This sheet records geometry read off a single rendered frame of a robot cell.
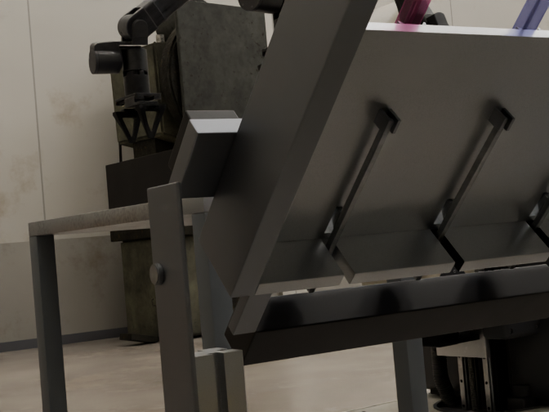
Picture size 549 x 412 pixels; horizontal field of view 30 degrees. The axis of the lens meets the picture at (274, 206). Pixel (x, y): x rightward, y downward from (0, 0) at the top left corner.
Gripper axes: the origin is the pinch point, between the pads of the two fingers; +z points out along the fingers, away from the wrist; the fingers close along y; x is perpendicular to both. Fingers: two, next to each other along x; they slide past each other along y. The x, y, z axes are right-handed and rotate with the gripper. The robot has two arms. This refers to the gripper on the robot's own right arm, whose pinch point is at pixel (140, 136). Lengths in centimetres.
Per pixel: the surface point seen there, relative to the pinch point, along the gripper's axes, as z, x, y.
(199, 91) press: -91, 321, -477
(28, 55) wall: -146, 244, -625
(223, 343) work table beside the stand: 41, -24, 64
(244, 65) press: -114, 370, -483
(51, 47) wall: -154, 265, -623
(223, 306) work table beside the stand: 35, -23, 64
